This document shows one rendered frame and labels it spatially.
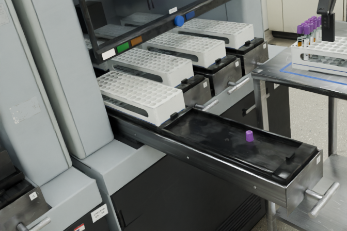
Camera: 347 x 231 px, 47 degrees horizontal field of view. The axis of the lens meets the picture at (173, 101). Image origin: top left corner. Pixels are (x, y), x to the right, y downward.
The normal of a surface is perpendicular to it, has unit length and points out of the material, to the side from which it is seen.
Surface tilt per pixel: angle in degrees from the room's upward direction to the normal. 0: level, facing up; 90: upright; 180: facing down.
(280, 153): 0
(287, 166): 0
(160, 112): 90
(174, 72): 90
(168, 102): 90
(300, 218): 0
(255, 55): 90
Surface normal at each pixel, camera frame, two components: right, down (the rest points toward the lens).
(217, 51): 0.69, 0.22
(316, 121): -0.18, -0.87
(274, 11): -0.69, 0.44
